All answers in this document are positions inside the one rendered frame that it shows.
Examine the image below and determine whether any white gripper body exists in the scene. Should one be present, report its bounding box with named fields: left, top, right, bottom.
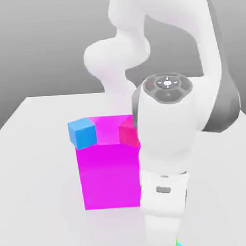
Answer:
left=143, top=210, right=185, bottom=246

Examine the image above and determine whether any small red cube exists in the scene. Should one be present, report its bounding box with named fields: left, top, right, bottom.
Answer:
left=117, top=116, right=141, bottom=149

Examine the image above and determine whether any small blue cube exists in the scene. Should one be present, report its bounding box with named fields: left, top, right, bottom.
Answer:
left=66, top=117, right=98, bottom=151

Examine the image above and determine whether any large magenta box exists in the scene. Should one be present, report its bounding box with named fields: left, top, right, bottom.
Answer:
left=73, top=114, right=145, bottom=212

